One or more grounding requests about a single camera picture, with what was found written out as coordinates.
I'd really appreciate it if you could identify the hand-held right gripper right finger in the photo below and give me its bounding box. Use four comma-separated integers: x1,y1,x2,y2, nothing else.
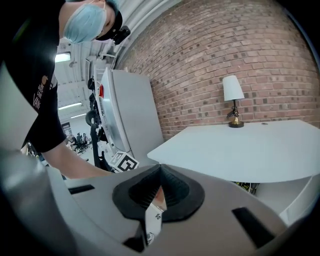
152,164,289,256

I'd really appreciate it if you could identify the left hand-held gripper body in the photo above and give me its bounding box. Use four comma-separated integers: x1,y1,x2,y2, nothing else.
107,150,140,174

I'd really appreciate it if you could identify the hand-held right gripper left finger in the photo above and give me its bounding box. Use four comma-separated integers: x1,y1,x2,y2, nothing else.
0,150,162,256

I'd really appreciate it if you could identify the person's left forearm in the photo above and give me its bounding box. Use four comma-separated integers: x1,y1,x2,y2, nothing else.
40,143,115,181

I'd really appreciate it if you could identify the black office chair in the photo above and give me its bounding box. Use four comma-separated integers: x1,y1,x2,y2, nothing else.
84,109,112,171

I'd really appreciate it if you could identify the silver refrigerator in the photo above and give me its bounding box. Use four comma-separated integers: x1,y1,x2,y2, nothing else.
94,67,165,169

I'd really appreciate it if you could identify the white desk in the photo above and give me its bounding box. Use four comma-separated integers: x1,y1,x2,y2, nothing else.
146,119,320,227

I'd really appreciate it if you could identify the ceiling light panel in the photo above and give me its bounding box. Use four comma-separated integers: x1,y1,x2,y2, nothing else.
57,102,84,111
54,52,71,63

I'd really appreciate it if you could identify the table lamp with white shade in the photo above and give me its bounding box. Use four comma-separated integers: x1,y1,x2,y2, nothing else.
222,74,246,129

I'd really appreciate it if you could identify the person's torso in black shirt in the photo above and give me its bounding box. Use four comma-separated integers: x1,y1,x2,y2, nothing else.
4,0,68,154

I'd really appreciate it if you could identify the person's head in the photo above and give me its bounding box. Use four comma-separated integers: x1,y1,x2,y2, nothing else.
58,0,124,46

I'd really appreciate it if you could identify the light blue face mask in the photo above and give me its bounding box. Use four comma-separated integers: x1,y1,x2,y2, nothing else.
62,3,107,45

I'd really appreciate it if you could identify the black head-worn camera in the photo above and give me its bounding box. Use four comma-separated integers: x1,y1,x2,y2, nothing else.
95,10,132,46

